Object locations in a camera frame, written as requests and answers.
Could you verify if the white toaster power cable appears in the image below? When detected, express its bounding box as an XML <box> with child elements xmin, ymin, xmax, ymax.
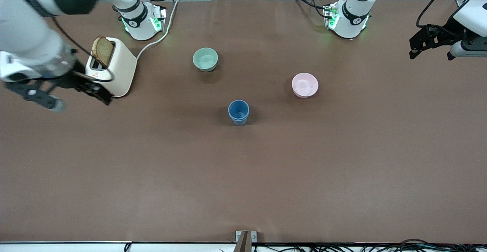
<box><xmin>136</xmin><ymin>0</ymin><xmax>181</xmax><ymax>60</ymax></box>

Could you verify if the black left arm base cable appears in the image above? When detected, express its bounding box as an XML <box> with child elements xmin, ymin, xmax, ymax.
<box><xmin>292</xmin><ymin>0</ymin><xmax>330</xmax><ymax>19</ymax></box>

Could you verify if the cream toaster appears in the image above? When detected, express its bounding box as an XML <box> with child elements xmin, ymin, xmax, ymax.
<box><xmin>85</xmin><ymin>37</ymin><xmax>137</xmax><ymax>98</ymax></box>

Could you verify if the green bowl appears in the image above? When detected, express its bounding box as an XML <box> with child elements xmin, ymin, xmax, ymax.
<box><xmin>193</xmin><ymin>48</ymin><xmax>219</xmax><ymax>72</ymax></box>

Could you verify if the metal table bracket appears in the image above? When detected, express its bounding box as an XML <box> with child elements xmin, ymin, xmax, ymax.
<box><xmin>234</xmin><ymin>230</ymin><xmax>258</xmax><ymax>252</ymax></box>

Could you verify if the pink bowl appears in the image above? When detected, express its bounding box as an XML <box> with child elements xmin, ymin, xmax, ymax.
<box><xmin>292</xmin><ymin>73</ymin><xmax>319</xmax><ymax>99</ymax></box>

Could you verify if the brown bread slice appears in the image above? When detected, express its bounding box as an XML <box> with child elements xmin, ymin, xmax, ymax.
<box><xmin>92</xmin><ymin>36</ymin><xmax>115</xmax><ymax>68</ymax></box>

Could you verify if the black cable bundle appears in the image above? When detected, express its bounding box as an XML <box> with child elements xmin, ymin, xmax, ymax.
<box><xmin>251</xmin><ymin>239</ymin><xmax>487</xmax><ymax>252</ymax></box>

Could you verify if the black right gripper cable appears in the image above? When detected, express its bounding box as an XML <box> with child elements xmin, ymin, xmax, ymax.
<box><xmin>51</xmin><ymin>16</ymin><xmax>115</xmax><ymax>83</ymax></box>

